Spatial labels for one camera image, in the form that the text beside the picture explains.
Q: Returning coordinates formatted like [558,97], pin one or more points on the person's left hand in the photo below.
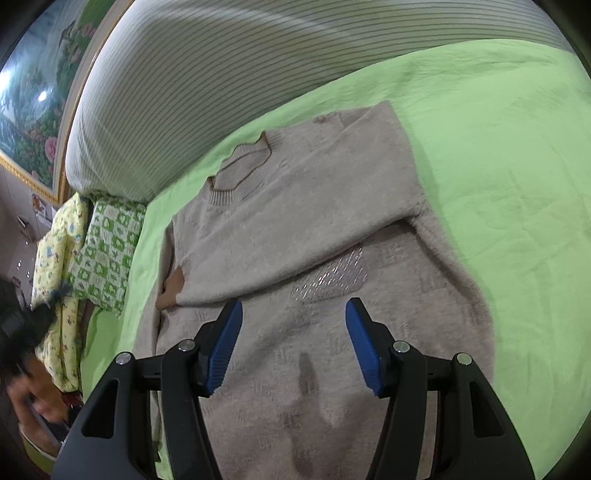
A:
[34,392]

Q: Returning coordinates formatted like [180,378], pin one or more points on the yellow patterned blanket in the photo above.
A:
[61,348]

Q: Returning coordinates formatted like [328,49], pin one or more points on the light green bed sheet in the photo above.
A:
[500,130]

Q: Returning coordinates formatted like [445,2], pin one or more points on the green white patterned pillow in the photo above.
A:
[100,270]

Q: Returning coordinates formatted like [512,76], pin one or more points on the striped white bolster pillow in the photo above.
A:
[174,78]

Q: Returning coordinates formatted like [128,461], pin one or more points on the gold framed landscape painting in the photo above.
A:
[42,77]

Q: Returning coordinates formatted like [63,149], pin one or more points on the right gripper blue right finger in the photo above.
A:
[372,343]

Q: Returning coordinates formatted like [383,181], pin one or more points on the beige knit sweater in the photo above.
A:
[294,225]

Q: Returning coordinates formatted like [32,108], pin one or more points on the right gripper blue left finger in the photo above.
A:
[216,342]

